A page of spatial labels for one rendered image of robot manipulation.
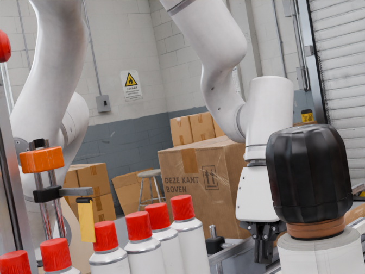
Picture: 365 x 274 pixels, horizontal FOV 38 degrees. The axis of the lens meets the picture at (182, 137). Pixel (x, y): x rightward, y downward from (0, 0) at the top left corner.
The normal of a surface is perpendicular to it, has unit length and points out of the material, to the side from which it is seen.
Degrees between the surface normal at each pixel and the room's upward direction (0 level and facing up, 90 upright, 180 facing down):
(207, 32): 108
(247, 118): 72
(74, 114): 85
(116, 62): 90
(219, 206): 90
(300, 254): 92
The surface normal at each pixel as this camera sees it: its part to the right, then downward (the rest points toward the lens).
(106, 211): 0.66, -0.07
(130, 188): 0.50, -0.40
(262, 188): -0.70, -0.19
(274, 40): -0.76, 0.16
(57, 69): 0.07, 0.62
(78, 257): 0.28, -0.76
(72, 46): 0.42, 0.74
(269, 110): -0.15, -0.20
